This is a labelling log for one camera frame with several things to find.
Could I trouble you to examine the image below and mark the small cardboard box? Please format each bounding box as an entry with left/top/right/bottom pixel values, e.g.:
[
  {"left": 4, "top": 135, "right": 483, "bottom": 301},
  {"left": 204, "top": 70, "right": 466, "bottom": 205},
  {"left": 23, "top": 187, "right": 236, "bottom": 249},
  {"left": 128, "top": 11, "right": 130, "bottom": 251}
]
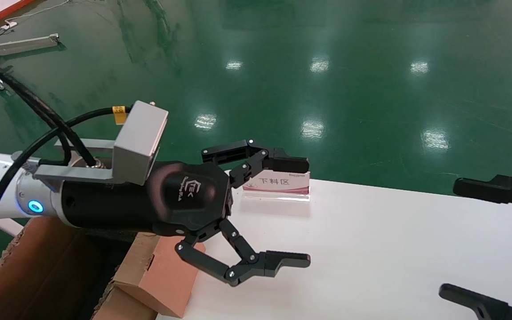
[{"left": 113, "top": 231, "right": 206, "bottom": 319}]

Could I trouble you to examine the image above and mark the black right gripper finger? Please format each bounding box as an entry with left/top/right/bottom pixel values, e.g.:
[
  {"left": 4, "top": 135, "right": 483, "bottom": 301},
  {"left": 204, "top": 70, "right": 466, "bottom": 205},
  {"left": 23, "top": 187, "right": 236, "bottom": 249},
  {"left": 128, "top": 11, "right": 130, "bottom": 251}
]
[
  {"left": 438, "top": 283, "right": 512, "bottom": 320},
  {"left": 453, "top": 174, "right": 512, "bottom": 223}
]

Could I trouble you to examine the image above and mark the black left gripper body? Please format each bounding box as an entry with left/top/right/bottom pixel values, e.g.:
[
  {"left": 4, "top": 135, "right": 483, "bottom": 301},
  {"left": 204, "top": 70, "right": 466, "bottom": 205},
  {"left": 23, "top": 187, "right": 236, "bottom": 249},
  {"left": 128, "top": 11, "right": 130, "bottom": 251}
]
[{"left": 60, "top": 161, "right": 235, "bottom": 237}]

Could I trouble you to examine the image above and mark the thick black braided cable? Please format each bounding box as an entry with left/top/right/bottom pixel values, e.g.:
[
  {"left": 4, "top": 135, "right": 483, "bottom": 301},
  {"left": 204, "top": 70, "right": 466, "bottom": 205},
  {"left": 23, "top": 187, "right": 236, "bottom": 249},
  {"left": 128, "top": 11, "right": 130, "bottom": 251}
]
[{"left": 0, "top": 61, "right": 99, "bottom": 168}]

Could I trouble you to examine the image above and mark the acrylic sign holder with label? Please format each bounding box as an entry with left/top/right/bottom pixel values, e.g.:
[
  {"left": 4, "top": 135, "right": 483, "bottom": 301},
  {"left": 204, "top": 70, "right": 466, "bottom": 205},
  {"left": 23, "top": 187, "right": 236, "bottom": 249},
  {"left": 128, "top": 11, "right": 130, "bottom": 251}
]
[{"left": 242, "top": 170, "right": 311, "bottom": 203}]

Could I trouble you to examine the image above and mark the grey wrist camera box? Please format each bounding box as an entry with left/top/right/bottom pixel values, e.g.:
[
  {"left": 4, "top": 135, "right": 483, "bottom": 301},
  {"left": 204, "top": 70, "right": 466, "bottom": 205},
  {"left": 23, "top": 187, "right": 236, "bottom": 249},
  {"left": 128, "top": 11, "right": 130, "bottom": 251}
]
[{"left": 33, "top": 100, "right": 169, "bottom": 186}]

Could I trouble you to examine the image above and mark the large cardboard box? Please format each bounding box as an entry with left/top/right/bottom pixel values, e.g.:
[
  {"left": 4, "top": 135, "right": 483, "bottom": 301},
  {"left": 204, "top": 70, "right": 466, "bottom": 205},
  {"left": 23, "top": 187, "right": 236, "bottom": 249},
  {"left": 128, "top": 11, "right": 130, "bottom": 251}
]
[{"left": 0, "top": 216, "right": 159, "bottom": 320}]

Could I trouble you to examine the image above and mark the white metal tube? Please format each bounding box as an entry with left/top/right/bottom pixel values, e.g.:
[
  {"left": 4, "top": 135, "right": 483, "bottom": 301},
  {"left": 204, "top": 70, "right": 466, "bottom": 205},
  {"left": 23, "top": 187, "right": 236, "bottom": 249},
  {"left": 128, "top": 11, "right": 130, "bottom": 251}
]
[{"left": 0, "top": 218, "right": 24, "bottom": 237}]

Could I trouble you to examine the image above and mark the long grey metal base bar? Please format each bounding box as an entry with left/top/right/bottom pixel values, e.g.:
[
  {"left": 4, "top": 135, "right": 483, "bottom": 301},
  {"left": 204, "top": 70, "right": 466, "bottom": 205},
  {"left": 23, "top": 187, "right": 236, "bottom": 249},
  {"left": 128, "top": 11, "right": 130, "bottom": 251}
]
[{"left": 0, "top": 33, "right": 61, "bottom": 52}]

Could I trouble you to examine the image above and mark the black cable with yellow tag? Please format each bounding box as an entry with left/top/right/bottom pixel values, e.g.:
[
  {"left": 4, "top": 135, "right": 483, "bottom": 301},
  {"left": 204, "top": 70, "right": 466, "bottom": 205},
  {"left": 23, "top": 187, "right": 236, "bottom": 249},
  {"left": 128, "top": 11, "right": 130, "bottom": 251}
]
[{"left": 0, "top": 105, "right": 132, "bottom": 256}]

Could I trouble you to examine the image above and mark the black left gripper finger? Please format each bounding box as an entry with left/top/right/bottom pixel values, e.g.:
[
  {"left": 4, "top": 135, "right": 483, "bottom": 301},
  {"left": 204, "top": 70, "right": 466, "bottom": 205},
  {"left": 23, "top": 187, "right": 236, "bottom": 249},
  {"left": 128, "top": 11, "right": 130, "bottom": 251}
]
[
  {"left": 175, "top": 218, "right": 311, "bottom": 287},
  {"left": 201, "top": 139, "right": 310, "bottom": 189}
]

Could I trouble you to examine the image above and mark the thin white cable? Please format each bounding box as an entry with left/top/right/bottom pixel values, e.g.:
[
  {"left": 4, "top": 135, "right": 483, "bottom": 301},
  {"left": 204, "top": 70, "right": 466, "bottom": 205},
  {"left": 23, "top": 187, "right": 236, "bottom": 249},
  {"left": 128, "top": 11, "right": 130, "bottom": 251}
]
[{"left": 5, "top": 0, "right": 72, "bottom": 25}]

